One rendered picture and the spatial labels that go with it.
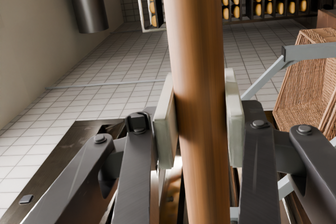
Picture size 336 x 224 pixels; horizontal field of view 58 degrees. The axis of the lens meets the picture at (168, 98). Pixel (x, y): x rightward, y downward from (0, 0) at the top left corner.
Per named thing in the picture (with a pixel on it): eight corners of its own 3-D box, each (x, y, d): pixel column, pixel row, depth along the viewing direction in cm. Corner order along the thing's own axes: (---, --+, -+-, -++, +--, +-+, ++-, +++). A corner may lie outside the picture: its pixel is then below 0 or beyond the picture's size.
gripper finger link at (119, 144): (153, 180, 14) (92, 182, 14) (165, 126, 19) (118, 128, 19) (149, 153, 13) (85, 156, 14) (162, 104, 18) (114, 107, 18)
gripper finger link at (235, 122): (228, 116, 14) (244, 115, 14) (222, 68, 20) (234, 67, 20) (230, 169, 15) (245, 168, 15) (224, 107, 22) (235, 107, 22)
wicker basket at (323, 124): (371, 177, 122) (298, 178, 126) (321, 111, 172) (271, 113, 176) (395, 62, 101) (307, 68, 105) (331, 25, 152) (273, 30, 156)
